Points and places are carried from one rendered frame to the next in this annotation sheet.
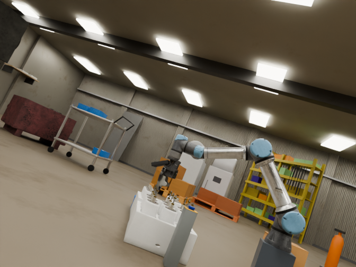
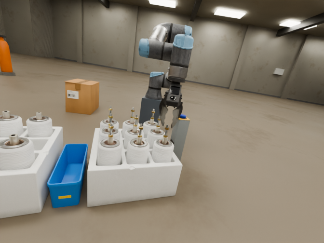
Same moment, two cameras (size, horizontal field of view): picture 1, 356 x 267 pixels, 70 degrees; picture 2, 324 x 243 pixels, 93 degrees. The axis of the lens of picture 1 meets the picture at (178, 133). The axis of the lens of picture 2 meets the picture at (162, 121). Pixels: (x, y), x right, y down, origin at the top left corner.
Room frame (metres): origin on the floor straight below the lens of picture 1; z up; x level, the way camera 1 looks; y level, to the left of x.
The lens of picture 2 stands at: (1.79, 0.59, 0.58)
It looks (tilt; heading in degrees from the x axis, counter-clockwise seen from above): 19 degrees down; 254
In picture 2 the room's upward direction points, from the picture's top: 10 degrees clockwise
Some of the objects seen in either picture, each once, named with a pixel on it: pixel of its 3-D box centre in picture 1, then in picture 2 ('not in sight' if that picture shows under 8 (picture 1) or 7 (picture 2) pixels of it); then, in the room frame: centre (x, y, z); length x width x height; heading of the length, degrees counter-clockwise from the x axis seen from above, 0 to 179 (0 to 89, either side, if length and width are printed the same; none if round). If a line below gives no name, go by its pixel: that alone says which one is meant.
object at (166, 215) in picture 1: (165, 223); (154, 146); (1.60, -0.14, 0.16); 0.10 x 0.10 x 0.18
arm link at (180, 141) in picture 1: (179, 144); (181, 51); (1.58, -0.04, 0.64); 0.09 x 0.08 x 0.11; 75
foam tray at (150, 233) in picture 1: (159, 229); (131, 158); (1.72, -0.13, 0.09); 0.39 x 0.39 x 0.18; 5
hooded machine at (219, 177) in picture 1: (219, 180); not in sight; (7.11, -1.57, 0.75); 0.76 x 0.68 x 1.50; 163
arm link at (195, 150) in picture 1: (194, 150); (176, 53); (1.57, -0.14, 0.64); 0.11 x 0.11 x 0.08; 75
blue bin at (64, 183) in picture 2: not in sight; (72, 170); (1.99, -0.07, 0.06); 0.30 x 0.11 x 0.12; 96
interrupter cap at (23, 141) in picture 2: not in sight; (14, 142); (2.13, 0.02, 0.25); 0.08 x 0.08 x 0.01
